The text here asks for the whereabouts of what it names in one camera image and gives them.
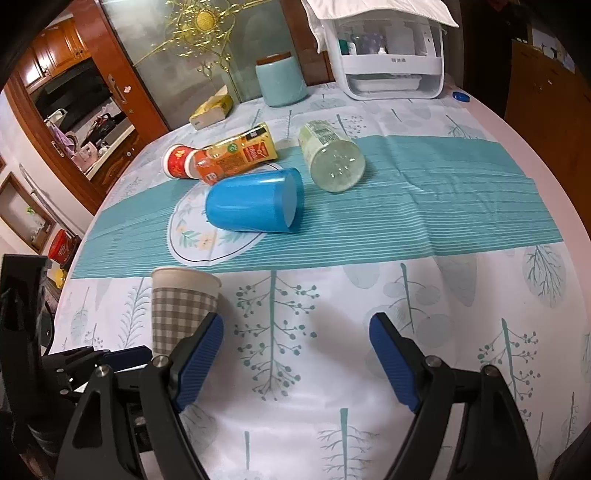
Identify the grey checkered paper cup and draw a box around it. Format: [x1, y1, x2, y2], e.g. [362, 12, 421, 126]
[151, 267, 222, 355]

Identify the blue plastic cup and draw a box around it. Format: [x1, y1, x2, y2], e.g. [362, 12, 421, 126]
[205, 168, 304, 233]

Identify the red tin container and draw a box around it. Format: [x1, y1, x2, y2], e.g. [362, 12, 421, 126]
[48, 229, 80, 266]

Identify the orange snack canister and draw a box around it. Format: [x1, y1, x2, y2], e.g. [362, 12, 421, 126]
[191, 123, 279, 186]

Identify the patterned teal tablecloth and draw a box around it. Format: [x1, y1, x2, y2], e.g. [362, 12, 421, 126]
[53, 84, 590, 479]

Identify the wooden kitchen cabinet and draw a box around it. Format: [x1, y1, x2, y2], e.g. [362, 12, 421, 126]
[1, 1, 169, 213]

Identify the clear green glass jar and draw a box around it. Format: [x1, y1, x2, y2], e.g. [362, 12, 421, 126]
[298, 120, 366, 193]

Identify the yellow tissue box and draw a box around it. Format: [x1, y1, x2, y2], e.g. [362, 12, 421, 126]
[189, 86, 233, 130]

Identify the small blue cap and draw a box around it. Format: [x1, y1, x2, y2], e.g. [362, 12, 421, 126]
[452, 91, 471, 103]

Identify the teal ceramic canister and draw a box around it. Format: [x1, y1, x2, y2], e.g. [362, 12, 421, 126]
[256, 52, 308, 107]

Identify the gold door ornament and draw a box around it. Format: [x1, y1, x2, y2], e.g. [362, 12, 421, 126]
[132, 0, 267, 101]

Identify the white countertop appliance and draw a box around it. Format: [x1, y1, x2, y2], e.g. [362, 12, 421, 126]
[321, 10, 445, 100]

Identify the white cloth cover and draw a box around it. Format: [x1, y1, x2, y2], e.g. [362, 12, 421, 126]
[301, 0, 460, 54]

